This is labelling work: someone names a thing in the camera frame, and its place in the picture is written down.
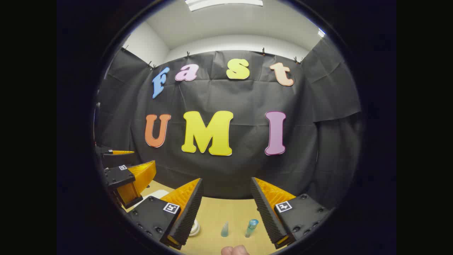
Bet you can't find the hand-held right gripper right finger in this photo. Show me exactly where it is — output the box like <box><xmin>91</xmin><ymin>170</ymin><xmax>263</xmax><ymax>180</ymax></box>
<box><xmin>251</xmin><ymin>177</ymin><xmax>331</xmax><ymax>249</ymax></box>

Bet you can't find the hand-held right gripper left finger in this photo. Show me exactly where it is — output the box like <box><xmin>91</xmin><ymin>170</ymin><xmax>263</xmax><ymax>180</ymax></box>
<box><xmin>126</xmin><ymin>178</ymin><xmax>204</xmax><ymax>250</ymax></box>

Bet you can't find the teal bottle with blue cap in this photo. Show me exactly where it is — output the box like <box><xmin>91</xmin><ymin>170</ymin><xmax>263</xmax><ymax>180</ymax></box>
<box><xmin>245</xmin><ymin>219</ymin><xmax>259</xmax><ymax>238</ymax></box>

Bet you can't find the white suitcase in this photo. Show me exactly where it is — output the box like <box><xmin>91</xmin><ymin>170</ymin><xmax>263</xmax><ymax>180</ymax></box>
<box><xmin>134</xmin><ymin>189</ymin><xmax>170</xmax><ymax>209</ymax></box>

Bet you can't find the black backdrop cloth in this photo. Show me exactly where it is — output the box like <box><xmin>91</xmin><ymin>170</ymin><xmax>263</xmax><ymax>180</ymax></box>
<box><xmin>94</xmin><ymin>39</ymin><xmax>362</xmax><ymax>209</ymax></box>

